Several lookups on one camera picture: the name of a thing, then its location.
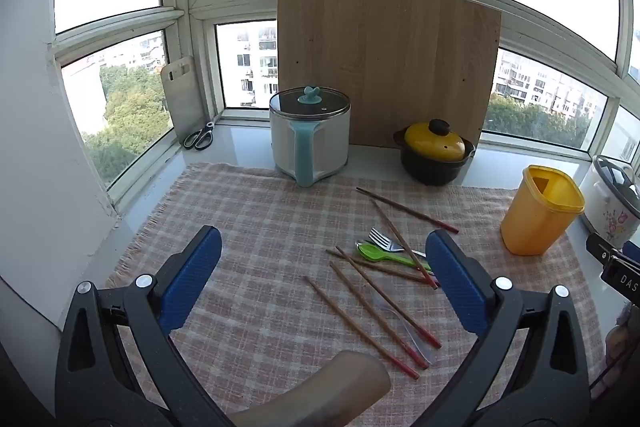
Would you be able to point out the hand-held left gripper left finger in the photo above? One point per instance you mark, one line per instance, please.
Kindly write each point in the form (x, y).
(192, 279)

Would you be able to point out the small cutting board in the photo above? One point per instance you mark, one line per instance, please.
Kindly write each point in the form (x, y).
(180, 102)

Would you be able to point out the person's right hand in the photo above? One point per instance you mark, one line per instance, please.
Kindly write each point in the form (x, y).
(627, 339)

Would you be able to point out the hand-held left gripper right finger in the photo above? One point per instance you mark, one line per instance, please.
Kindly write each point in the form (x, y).
(452, 282)

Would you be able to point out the clear plastic spoon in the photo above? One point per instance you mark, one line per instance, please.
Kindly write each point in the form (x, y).
(417, 342)

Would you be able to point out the green plastic spoon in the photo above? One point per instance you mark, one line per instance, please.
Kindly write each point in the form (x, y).
(372, 251)

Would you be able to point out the yellow plastic container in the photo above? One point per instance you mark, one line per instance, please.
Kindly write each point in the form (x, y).
(540, 217)

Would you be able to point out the white floral rice cooker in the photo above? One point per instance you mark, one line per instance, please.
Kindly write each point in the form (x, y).
(610, 207)

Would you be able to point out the metal fork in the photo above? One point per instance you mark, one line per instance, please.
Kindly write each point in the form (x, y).
(382, 241)

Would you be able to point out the large wooden board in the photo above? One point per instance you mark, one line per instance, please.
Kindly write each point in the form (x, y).
(390, 57)

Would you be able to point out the pink checkered cloth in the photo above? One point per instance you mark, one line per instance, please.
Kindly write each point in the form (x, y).
(260, 232)

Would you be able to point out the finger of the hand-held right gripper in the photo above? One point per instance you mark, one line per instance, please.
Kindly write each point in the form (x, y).
(602, 244)

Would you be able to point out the red-tipped wooden chopstick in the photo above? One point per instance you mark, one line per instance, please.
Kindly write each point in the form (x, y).
(360, 326)
(400, 239)
(360, 261)
(375, 311)
(407, 210)
(390, 298)

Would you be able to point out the person's left hand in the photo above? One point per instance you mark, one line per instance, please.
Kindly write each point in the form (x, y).
(325, 387)

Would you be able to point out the black clay pot yellow lid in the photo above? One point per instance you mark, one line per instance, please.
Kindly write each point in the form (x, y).
(432, 144)

